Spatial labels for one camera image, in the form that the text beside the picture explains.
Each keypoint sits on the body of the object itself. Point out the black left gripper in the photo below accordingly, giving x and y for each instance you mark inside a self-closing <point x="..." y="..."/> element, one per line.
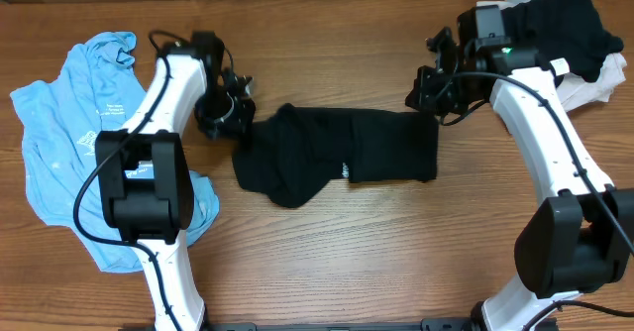
<point x="228" y="118"/>

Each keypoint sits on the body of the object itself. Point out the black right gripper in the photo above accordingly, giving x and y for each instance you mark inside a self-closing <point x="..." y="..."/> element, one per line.
<point x="426" y="99"/>

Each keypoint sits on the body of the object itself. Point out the black t-shirt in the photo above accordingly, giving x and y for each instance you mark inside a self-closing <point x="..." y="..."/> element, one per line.
<point x="295" y="153"/>

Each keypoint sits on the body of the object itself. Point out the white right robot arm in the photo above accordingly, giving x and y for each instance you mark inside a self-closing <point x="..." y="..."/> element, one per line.
<point x="581" y="236"/>

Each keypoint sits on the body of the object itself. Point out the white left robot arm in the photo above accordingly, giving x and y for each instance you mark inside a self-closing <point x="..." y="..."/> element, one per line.
<point x="145" y="187"/>

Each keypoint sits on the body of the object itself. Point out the light blue t-shirt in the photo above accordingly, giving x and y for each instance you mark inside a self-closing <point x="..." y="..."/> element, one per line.
<point x="96" y="90"/>

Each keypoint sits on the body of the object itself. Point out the folded beige garment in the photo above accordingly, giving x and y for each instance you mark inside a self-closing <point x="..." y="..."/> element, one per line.
<point x="572" y="90"/>

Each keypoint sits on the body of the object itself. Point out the folded black garment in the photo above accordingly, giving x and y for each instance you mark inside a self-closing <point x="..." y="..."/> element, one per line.
<point x="568" y="29"/>

